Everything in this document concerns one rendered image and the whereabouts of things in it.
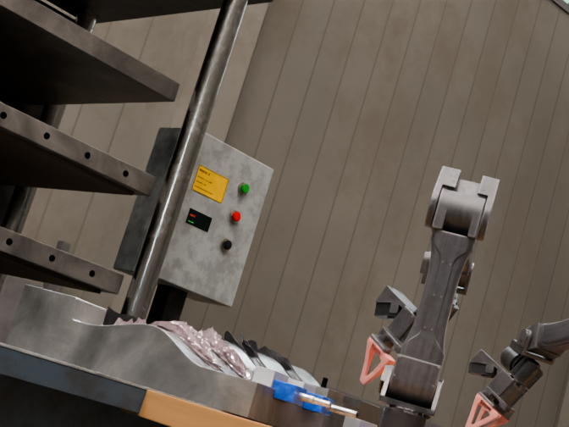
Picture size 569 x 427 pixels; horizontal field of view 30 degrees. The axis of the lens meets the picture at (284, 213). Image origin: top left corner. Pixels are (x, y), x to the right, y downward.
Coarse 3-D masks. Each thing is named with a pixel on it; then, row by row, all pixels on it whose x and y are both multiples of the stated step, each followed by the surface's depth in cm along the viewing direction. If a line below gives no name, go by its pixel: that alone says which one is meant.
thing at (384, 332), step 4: (412, 324) 183; (384, 328) 185; (408, 328) 184; (380, 332) 185; (384, 332) 184; (388, 332) 184; (408, 332) 183; (384, 336) 184; (388, 336) 183; (392, 336) 183; (404, 336) 184; (392, 340) 182; (396, 340) 183; (400, 340) 184; (404, 340) 184; (396, 344) 181; (400, 344) 182; (396, 348) 181; (400, 348) 181; (396, 352) 181; (400, 352) 181
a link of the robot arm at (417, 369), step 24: (456, 192) 159; (456, 216) 157; (480, 216) 157; (432, 240) 158; (456, 240) 157; (432, 264) 157; (456, 264) 156; (432, 288) 156; (456, 288) 158; (432, 312) 155; (408, 336) 156; (432, 336) 155; (408, 360) 154; (432, 360) 154; (408, 384) 154; (432, 384) 153
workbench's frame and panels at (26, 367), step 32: (0, 352) 134; (0, 384) 140; (32, 384) 143; (64, 384) 141; (96, 384) 145; (0, 416) 140; (32, 416) 144; (64, 416) 147; (96, 416) 151; (128, 416) 155
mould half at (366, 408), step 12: (240, 348) 212; (264, 360) 215; (252, 372) 203; (300, 372) 223; (312, 384) 221; (336, 396) 188; (348, 408) 191; (360, 408) 193; (372, 408) 195; (324, 420) 187; (336, 420) 189; (372, 420) 195
